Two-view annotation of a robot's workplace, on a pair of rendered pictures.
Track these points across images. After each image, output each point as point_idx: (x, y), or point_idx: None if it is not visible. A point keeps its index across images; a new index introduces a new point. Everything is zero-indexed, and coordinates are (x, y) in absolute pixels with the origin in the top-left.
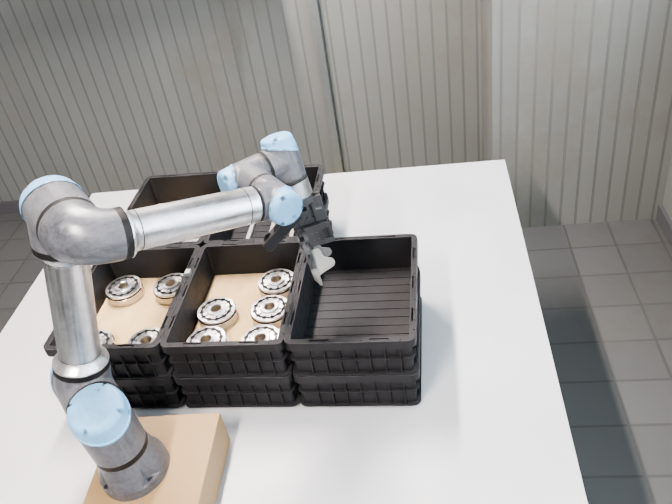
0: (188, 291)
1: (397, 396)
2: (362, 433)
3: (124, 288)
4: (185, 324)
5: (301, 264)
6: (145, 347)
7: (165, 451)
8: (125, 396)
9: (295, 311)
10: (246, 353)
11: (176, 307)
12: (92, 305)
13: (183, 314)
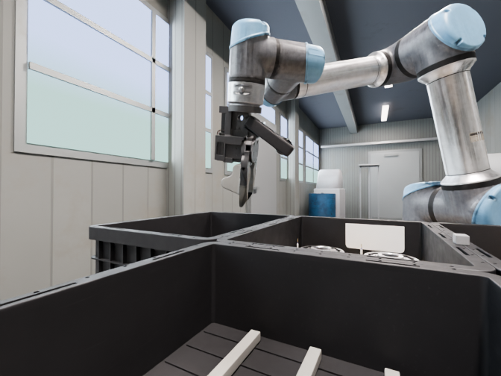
0: (438, 240)
1: None
2: None
3: None
4: (430, 259)
5: (247, 229)
6: (445, 222)
7: None
8: (409, 191)
9: (279, 218)
10: (332, 233)
11: (437, 230)
12: (435, 127)
13: (431, 245)
